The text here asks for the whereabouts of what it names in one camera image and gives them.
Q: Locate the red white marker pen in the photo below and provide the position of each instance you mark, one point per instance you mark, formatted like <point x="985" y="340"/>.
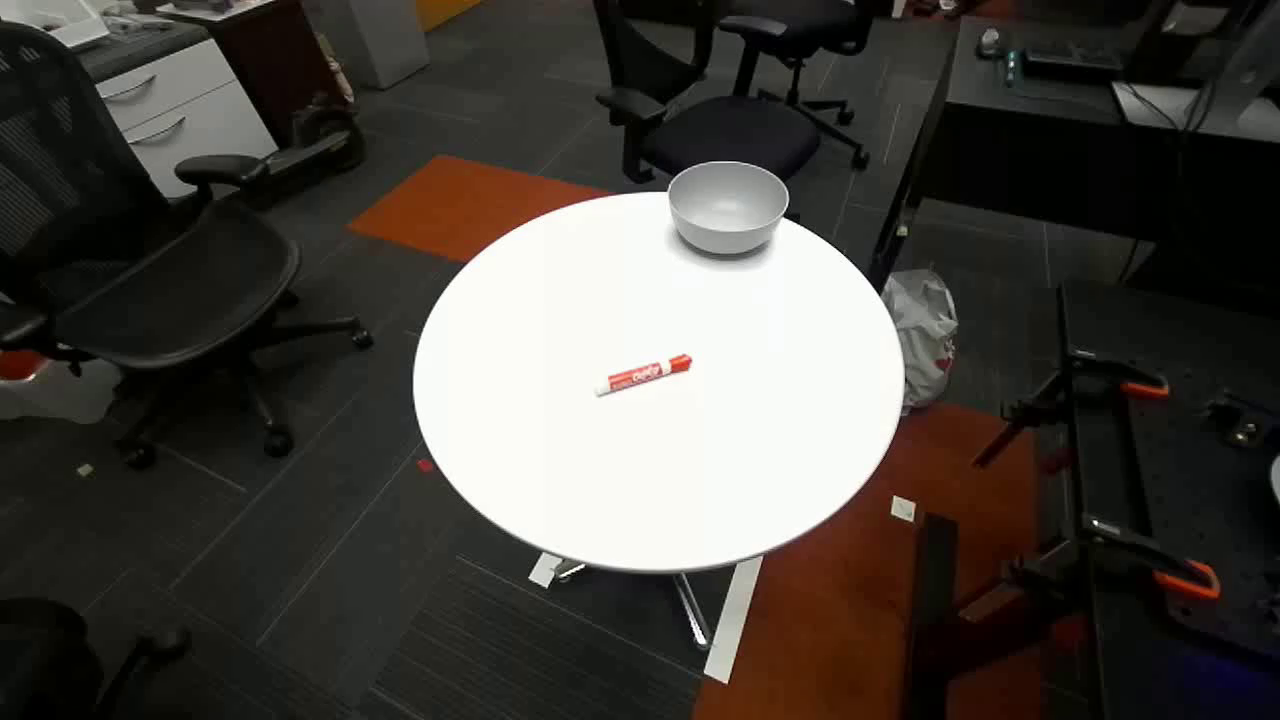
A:
<point x="644" y="372"/>

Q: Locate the white round bowl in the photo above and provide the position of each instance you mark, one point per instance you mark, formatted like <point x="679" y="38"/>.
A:
<point x="726" y="202"/>

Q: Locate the black padded office chair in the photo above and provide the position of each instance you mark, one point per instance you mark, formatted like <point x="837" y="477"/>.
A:
<point x="726" y="135"/>
<point x="800" y="17"/>

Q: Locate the white metal table base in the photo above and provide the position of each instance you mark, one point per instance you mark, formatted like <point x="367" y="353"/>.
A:
<point x="732" y="622"/>

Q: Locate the small white paper scrap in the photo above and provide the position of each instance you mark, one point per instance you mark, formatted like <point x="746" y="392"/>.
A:
<point x="905" y="511"/>

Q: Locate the grey filing cabinet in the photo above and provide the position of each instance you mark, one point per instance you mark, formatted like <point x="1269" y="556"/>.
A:
<point x="374" y="38"/>

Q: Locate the black office desk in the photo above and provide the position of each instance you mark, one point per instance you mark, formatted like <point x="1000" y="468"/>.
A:
<point x="1055" y="145"/>

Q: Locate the dark wooden cabinet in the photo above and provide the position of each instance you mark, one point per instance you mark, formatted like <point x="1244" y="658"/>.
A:
<point x="286" y="62"/>

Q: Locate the grey computer mouse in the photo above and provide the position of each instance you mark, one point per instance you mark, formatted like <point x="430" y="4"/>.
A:
<point x="988" y="42"/>

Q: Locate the black mesh office chair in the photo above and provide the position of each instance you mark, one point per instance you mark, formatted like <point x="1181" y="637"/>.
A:
<point x="172" y="284"/>

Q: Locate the white drawer cabinet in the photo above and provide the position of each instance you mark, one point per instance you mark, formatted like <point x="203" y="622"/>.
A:
<point x="183" y="112"/>

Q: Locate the black keyboard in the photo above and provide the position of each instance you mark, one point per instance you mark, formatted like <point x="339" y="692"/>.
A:
<point x="1075" y="59"/>

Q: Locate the black workbench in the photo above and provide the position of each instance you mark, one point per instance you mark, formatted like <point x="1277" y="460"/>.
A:
<point x="1187" y="535"/>

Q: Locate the white red floor object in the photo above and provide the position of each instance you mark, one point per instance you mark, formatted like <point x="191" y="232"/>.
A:
<point x="63" y="392"/>

